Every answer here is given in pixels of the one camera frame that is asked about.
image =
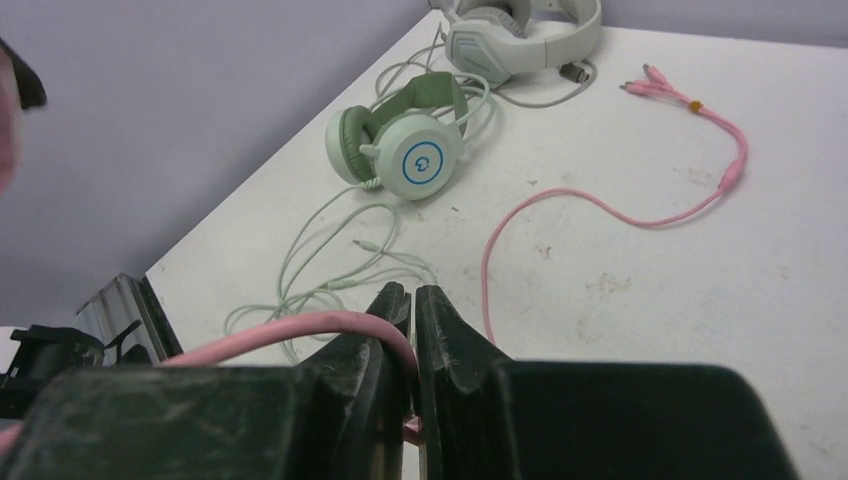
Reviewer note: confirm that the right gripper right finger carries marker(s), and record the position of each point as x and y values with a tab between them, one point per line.
488	416

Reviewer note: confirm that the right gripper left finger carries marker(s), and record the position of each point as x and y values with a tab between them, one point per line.
337	415

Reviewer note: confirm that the mint green headphones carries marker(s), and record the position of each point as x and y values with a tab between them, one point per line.
409	143

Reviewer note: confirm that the white gaming headset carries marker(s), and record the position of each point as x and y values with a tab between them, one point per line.
492	39

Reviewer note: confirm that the aluminium frame rail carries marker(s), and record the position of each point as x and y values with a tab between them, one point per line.
129	320

